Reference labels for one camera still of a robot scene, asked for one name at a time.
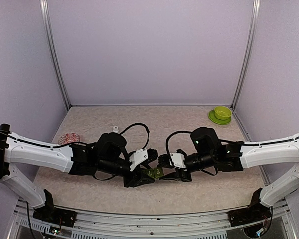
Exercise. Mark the aluminium frame post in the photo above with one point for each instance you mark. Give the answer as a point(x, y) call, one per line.
point(248, 52)
point(53, 53)

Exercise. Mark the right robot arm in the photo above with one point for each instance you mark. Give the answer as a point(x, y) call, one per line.
point(233, 156)

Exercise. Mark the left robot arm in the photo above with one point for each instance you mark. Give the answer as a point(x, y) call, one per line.
point(107, 155)

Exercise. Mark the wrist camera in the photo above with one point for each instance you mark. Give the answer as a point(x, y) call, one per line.
point(142, 156)
point(173, 160)

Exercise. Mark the green bowl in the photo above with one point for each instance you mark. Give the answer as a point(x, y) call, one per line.
point(222, 112)

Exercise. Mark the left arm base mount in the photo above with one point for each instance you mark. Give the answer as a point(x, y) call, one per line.
point(58, 216)

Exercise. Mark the red patterned white bowl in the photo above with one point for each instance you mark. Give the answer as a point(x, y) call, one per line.
point(69, 138)

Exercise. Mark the left aluminium frame post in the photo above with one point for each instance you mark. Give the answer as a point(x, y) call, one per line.
point(53, 53)

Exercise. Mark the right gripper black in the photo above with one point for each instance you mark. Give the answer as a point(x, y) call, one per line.
point(177, 176)

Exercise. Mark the right aluminium frame post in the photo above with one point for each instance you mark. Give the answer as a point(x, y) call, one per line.
point(248, 52)

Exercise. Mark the green weekly pill organizer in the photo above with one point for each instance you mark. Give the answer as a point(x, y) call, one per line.
point(155, 173)

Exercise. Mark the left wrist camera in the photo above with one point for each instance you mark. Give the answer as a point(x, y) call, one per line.
point(142, 156)

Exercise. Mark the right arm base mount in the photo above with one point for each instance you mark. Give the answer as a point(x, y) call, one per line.
point(245, 216)

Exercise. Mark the front aluminium rail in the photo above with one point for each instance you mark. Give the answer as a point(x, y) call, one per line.
point(100, 225)

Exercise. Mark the green saucer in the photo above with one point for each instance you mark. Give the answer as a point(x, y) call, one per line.
point(215, 120)

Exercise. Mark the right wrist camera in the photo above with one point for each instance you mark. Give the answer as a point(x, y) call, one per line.
point(173, 160)

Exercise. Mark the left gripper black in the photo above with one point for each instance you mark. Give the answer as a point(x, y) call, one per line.
point(135, 179)

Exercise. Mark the white pill bottle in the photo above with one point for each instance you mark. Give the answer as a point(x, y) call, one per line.
point(115, 129)

